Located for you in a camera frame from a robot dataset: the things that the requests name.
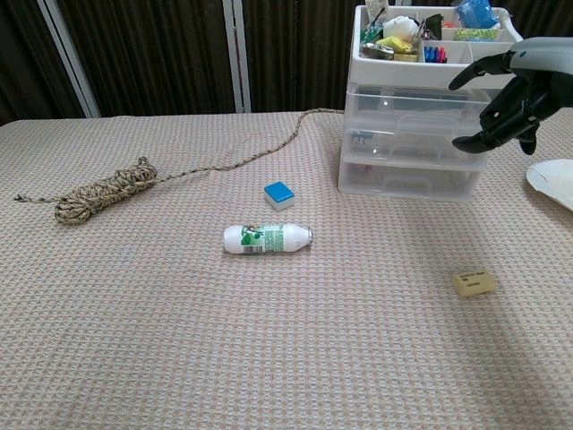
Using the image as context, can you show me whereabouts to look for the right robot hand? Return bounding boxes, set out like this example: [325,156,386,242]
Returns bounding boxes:
[449,38,573,157]

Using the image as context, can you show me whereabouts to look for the clear drawer with white paper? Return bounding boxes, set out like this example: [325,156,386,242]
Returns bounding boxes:
[344,82,502,140]

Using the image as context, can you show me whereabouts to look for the yellow eraser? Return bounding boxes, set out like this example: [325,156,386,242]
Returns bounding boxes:
[450,268,498,297]

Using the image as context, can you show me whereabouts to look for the clear drawer with blue clip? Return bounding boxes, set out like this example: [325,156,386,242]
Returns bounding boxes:
[343,127,487,165]

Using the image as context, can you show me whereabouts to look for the clear plastic drawer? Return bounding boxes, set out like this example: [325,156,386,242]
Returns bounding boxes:
[338,156,487,201]

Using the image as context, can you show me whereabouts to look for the green printed packet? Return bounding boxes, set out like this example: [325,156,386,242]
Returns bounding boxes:
[454,27,500,42]

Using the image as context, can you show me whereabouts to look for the blue plastic packet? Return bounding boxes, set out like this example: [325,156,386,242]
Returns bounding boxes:
[456,0,499,29]

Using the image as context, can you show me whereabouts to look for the white paper plate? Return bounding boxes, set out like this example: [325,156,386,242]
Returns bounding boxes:
[526,159,573,208]

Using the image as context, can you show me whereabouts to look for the coloured marker set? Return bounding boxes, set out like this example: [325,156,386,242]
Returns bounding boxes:
[423,44,449,64]

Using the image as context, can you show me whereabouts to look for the black pouch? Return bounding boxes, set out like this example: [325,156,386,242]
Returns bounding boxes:
[420,13,444,39]

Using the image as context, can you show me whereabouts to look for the yellow packet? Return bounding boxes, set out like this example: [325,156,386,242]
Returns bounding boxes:
[375,35,417,56]

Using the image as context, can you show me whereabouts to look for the white crumpled wad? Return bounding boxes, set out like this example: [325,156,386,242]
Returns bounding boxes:
[382,16,420,39]

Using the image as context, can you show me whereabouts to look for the colourful snack packets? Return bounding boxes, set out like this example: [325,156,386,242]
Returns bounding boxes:
[361,43,422,63]

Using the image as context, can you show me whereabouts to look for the white paper card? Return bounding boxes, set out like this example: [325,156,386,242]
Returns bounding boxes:
[364,0,389,22]

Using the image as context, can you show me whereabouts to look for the blue and white block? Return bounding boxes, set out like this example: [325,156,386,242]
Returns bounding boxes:
[262,181,296,211]

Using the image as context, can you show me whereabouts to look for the white bottle green label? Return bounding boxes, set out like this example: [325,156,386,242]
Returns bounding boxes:
[223,222,314,256]

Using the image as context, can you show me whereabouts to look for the dark curtain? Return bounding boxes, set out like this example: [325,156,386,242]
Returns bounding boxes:
[0,0,573,126]

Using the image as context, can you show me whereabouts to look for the beige woven tablecloth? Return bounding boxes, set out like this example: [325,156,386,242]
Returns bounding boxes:
[0,107,573,430]

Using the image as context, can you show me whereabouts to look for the white plastic drawer unit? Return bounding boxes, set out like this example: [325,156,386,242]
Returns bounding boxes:
[338,4,525,201]

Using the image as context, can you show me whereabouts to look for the white frame post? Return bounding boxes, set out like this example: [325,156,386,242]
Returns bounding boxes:
[38,0,100,118]
[222,0,252,113]

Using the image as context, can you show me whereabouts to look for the braided tan rope bundle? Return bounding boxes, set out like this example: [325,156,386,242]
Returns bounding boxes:
[13,107,346,227]

